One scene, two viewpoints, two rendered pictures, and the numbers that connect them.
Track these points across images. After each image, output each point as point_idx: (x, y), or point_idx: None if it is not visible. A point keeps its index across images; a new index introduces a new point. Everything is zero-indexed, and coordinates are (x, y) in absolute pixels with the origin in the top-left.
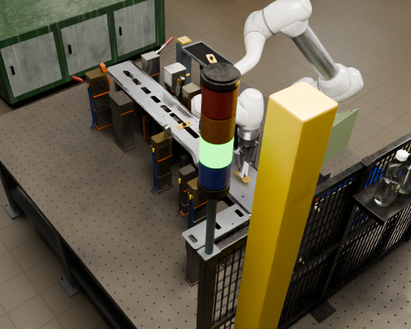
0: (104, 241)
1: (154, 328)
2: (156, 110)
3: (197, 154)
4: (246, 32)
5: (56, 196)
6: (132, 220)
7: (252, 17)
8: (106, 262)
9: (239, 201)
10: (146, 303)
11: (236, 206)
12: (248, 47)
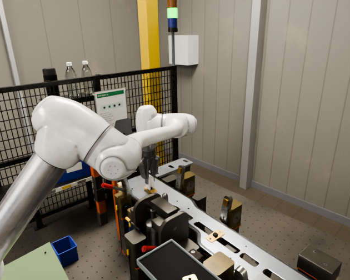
0: (254, 215)
1: (201, 182)
2: (259, 254)
3: (191, 206)
4: (138, 143)
5: (323, 243)
6: (241, 230)
7: (125, 139)
8: (244, 204)
9: (155, 178)
10: (210, 189)
11: (157, 175)
12: (138, 137)
